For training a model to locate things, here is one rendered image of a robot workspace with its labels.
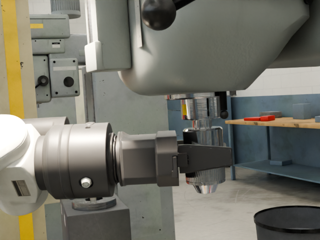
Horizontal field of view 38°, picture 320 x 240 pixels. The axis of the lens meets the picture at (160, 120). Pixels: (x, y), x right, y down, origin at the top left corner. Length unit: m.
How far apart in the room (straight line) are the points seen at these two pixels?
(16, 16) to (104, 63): 1.78
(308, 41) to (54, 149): 0.31
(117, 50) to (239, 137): 7.67
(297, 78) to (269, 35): 6.38
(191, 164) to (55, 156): 0.15
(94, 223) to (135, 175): 0.41
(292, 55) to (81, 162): 0.27
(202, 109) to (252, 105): 7.21
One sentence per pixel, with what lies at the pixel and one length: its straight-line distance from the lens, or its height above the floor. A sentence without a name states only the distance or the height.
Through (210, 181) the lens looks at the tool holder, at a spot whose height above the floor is 1.21.
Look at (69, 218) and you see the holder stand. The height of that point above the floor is 1.09.
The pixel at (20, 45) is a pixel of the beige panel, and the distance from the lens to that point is 2.24.
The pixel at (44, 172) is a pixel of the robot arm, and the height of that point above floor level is 1.23.
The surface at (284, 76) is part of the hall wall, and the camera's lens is 7.09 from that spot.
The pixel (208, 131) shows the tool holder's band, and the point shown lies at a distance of 0.53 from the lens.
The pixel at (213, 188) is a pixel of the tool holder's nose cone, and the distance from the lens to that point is 0.55.
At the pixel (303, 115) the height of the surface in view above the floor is 0.94.
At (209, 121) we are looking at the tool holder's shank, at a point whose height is 1.28.
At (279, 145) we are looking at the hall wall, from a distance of 7.28.
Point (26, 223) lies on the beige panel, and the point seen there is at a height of 0.77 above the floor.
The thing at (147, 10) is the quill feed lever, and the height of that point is 1.38.
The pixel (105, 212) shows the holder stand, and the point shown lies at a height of 1.09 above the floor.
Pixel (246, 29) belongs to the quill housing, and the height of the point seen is 1.37.
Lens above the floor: 1.31
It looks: 3 degrees down
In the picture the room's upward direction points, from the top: 4 degrees counter-clockwise
